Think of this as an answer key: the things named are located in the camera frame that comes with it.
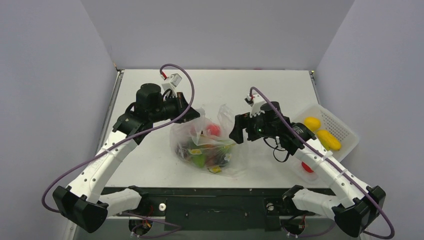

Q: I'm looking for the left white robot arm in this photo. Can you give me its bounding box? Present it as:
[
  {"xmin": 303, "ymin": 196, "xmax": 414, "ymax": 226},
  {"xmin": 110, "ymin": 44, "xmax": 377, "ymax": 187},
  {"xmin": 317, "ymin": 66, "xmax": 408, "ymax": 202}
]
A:
[{"xmin": 52, "ymin": 83, "xmax": 200, "ymax": 233}]

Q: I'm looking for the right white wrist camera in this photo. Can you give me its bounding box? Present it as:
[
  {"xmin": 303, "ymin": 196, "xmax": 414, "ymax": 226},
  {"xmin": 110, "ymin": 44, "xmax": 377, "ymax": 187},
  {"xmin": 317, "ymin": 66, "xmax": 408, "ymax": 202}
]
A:
[{"xmin": 244, "ymin": 94, "xmax": 267, "ymax": 118}]

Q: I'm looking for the red fake apple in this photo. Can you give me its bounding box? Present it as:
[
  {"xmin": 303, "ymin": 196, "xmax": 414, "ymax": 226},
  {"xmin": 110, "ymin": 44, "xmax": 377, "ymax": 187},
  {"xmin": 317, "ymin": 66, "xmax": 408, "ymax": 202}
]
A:
[{"xmin": 301, "ymin": 162, "xmax": 314, "ymax": 173}]

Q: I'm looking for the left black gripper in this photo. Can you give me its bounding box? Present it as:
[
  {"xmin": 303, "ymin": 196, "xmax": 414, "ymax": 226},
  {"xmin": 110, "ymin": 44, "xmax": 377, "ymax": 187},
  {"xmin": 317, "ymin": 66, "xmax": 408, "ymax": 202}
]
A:
[{"xmin": 150, "ymin": 92, "xmax": 200, "ymax": 124}]

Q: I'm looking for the yellow fake mango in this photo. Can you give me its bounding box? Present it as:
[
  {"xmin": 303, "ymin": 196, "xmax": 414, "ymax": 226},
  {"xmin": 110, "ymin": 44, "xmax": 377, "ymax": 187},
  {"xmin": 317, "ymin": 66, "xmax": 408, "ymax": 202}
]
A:
[{"xmin": 316, "ymin": 129, "xmax": 342, "ymax": 151}]

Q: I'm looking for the green fake apple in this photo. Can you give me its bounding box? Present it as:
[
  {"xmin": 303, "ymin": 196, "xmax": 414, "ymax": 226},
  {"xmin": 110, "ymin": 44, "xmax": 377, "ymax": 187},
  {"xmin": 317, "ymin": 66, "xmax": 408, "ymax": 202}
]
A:
[{"xmin": 191, "ymin": 154, "xmax": 207, "ymax": 168}]

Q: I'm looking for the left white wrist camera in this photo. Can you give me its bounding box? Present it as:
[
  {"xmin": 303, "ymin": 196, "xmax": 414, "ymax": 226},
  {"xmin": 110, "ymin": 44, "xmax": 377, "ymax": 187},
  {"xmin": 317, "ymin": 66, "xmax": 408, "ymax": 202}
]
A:
[{"xmin": 161, "ymin": 73, "xmax": 182, "ymax": 94}]

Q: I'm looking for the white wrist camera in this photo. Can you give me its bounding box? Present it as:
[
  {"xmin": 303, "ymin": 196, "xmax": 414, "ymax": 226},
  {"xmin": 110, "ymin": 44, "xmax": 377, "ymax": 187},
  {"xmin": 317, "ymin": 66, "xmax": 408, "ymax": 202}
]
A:
[
  {"xmin": 244, "ymin": 94, "xmax": 267, "ymax": 118},
  {"xmin": 161, "ymin": 73, "xmax": 182, "ymax": 94}
]

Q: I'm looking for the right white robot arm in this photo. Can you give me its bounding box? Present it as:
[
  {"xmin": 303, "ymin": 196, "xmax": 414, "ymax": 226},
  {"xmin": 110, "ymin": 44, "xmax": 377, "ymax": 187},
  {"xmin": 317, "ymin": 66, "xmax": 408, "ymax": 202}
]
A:
[{"xmin": 229, "ymin": 101, "xmax": 387, "ymax": 237}]

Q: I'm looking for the yellow fake pepper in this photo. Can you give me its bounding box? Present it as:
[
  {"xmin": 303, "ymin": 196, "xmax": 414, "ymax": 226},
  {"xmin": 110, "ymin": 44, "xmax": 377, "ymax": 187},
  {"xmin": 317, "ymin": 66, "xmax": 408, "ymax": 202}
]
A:
[{"xmin": 303, "ymin": 116, "xmax": 321, "ymax": 132}]

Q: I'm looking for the white plastic basket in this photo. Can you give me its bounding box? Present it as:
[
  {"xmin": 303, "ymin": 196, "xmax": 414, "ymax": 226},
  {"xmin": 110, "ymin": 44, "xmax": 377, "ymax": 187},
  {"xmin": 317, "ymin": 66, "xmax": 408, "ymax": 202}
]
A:
[{"xmin": 288, "ymin": 104, "xmax": 359, "ymax": 184}]

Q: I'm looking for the clear plastic bag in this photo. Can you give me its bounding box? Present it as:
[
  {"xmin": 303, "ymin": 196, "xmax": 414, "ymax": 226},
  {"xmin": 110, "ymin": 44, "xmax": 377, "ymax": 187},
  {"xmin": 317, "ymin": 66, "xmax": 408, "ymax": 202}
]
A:
[{"xmin": 169, "ymin": 104, "xmax": 249, "ymax": 178}]

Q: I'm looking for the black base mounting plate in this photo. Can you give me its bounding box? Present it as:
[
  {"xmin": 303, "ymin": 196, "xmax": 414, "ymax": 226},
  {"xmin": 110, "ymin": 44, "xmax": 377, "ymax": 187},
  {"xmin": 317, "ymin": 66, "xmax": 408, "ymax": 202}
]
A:
[{"xmin": 130, "ymin": 187, "xmax": 304, "ymax": 232}]

